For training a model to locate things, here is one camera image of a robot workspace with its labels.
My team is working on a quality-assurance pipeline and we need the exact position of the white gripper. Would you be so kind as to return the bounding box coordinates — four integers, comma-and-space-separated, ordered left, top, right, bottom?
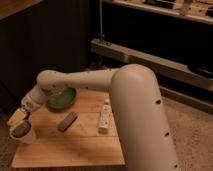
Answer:
7, 95, 39, 126

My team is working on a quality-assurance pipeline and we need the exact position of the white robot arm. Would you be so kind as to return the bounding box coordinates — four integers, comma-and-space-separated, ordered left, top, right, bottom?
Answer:
7, 64, 181, 171

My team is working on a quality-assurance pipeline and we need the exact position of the white ceramic cup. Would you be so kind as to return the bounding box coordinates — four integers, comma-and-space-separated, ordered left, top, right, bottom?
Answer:
10, 120, 36, 144

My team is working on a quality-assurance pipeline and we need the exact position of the grey rectangular sponge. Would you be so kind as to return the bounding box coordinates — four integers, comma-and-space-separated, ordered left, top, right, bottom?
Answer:
58, 112, 78, 132

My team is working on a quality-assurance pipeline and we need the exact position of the white remote controller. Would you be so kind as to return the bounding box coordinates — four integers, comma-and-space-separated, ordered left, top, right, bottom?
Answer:
98, 99, 111, 134

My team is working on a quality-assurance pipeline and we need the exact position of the metal shelf rack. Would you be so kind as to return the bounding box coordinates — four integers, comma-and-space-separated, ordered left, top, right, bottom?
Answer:
90, 0, 213, 114

